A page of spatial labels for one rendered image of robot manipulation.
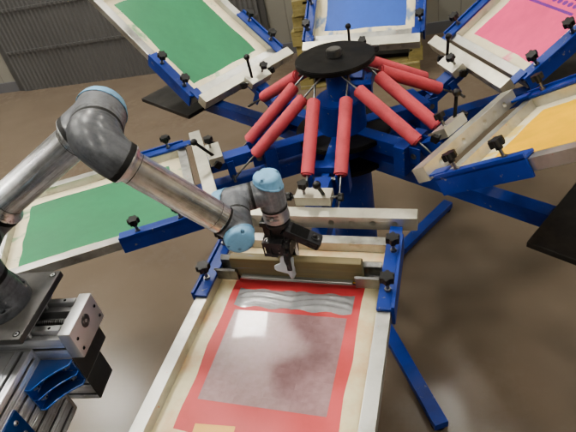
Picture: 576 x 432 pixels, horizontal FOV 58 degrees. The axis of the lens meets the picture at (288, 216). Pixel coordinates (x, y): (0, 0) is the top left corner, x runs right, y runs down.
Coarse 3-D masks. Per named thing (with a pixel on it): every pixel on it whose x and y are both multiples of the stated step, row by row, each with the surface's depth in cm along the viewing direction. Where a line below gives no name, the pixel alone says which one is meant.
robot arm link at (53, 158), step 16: (80, 96) 117; (96, 96) 114; (112, 96) 117; (64, 112) 117; (112, 112) 112; (64, 128) 115; (48, 144) 118; (64, 144) 116; (32, 160) 119; (48, 160) 118; (64, 160) 119; (80, 160) 123; (16, 176) 121; (32, 176) 120; (48, 176) 121; (0, 192) 122; (16, 192) 122; (32, 192) 123; (0, 208) 123; (16, 208) 125; (0, 224) 125; (16, 224) 129
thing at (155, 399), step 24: (336, 240) 166; (360, 240) 164; (384, 240) 162; (216, 288) 162; (192, 312) 152; (384, 312) 140; (192, 336) 147; (384, 336) 134; (168, 360) 140; (384, 360) 128; (168, 384) 135; (144, 408) 129
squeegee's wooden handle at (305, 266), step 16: (240, 256) 157; (256, 256) 156; (304, 256) 152; (320, 256) 151; (240, 272) 160; (256, 272) 158; (272, 272) 157; (304, 272) 153; (320, 272) 151; (336, 272) 150; (352, 272) 148
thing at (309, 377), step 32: (320, 288) 155; (352, 288) 153; (288, 320) 148; (320, 320) 146; (352, 320) 144; (288, 352) 139; (320, 352) 137; (352, 352) 136; (288, 384) 131; (320, 384) 130; (288, 416) 125; (320, 416) 123
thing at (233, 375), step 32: (256, 288) 160; (288, 288) 158; (224, 320) 152; (256, 320) 150; (224, 352) 143; (256, 352) 141; (224, 384) 135; (256, 384) 133; (192, 416) 129; (224, 416) 128; (256, 416) 126
